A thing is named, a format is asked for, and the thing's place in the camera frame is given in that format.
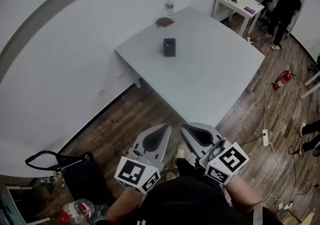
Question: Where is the grey storage box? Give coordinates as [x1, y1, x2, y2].
[0, 185, 33, 225]

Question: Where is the black floor cable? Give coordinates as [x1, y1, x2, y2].
[287, 143, 320, 205]

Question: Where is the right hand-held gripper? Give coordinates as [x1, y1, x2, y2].
[180, 122, 251, 186]

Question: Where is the small black box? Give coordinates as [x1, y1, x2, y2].
[163, 38, 177, 58]

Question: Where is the small white side table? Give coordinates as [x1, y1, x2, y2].
[211, 0, 265, 37]

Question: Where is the grey shoulder strap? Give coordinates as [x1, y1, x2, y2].
[251, 202, 264, 225]

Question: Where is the red label plastic bottle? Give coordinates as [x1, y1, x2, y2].
[59, 198, 96, 225]

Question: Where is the white power cable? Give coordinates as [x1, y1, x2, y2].
[258, 67, 268, 131]
[266, 142, 285, 207]

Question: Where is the person's left forearm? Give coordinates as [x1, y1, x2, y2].
[103, 188, 149, 223]

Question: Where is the clear plastic water bottle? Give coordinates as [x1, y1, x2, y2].
[165, 0, 175, 19]

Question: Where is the person's right forearm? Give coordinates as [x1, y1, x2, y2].
[223, 174, 263, 216]

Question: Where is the red fire extinguisher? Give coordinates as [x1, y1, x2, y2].
[271, 70, 297, 92]

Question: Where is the black bag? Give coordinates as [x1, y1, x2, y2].
[308, 55, 320, 73]

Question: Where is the reddish brown cloth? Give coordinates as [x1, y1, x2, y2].
[155, 16, 175, 30]

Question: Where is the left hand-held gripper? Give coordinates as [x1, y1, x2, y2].
[114, 123, 172, 194]

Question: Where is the person's black shirt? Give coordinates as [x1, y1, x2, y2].
[96, 174, 283, 225]

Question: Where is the small clear bottle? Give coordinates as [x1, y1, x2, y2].
[39, 171, 66, 187]

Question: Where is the light wooden stool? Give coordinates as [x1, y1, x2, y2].
[284, 208, 320, 225]

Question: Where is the black power cable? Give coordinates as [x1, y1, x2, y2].
[239, 134, 263, 145]

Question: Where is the person's pale shoe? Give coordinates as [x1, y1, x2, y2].
[165, 171, 181, 182]
[173, 141, 196, 169]

